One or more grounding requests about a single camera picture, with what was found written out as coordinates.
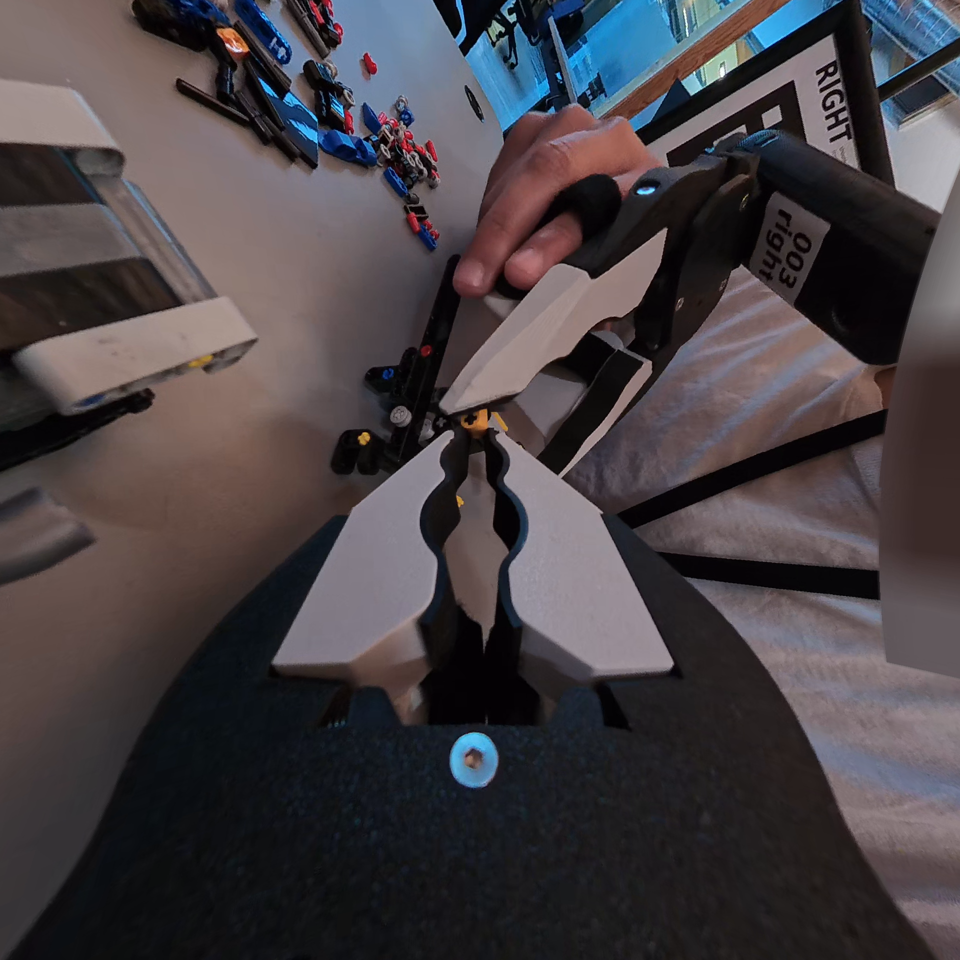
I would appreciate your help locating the grey black striped stand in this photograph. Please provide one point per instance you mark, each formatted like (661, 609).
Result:
(97, 247)

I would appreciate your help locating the black lego assembly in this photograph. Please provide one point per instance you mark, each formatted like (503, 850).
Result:
(411, 382)

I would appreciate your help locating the person's white shirt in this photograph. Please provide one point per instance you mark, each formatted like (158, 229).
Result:
(765, 697)

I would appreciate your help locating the person's right hand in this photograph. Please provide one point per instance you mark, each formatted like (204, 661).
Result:
(540, 157)

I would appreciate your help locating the yellow lego piece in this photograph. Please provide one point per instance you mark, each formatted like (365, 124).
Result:
(480, 421)

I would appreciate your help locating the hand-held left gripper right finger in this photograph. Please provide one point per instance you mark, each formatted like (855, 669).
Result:
(577, 600)

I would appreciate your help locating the grey curved object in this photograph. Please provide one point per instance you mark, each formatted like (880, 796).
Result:
(37, 532)

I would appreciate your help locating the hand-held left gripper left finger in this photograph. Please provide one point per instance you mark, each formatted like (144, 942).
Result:
(360, 592)

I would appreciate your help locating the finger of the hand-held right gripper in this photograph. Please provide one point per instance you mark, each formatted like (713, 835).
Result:
(600, 405)
(547, 322)

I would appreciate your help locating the pile of loose lego pieces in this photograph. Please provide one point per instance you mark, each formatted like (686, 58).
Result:
(337, 97)

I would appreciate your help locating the wooden ledge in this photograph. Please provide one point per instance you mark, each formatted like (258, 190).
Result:
(705, 54)

